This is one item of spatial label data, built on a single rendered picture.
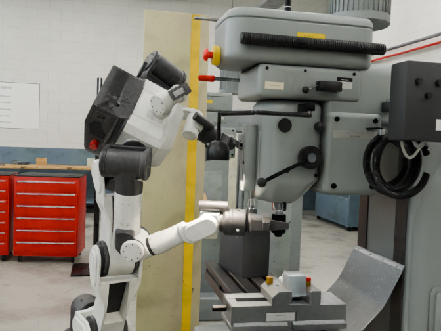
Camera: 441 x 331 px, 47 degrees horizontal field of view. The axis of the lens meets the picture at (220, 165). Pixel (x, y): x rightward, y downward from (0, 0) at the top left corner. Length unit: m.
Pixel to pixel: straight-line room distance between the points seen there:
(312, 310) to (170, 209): 1.95
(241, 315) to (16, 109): 9.48
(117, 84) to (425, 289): 1.19
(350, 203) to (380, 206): 7.09
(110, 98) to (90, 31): 9.07
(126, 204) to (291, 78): 0.64
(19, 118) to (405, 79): 9.66
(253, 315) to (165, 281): 1.99
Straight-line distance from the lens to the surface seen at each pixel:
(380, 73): 1.69
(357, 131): 1.63
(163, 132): 1.71
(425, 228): 1.71
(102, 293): 2.08
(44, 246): 6.23
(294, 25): 1.57
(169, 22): 3.38
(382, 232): 1.83
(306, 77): 1.57
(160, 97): 1.63
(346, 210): 9.00
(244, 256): 1.99
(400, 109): 1.43
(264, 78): 1.52
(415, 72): 1.44
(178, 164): 3.32
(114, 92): 1.73
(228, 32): 1.54
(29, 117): 10.66
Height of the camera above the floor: 1.50
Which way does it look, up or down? 3 degrees down
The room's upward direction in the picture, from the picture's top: 2 degrees clockwise
